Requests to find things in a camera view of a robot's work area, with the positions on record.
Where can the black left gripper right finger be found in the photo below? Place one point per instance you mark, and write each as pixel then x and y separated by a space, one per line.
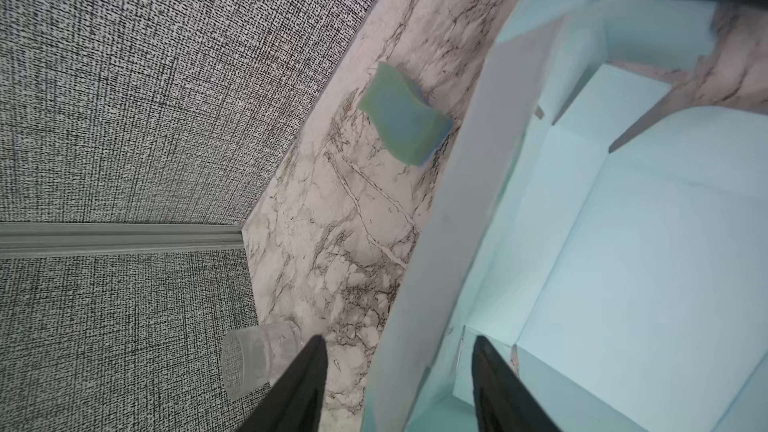
pixel 501 400

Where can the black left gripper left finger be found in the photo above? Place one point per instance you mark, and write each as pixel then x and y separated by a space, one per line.
pixel 295 402

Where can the light blue paper box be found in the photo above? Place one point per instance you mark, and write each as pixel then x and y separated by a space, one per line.
pixel 608 240

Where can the clear plastic cup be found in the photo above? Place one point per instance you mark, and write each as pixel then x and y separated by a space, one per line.
pixel 256 356

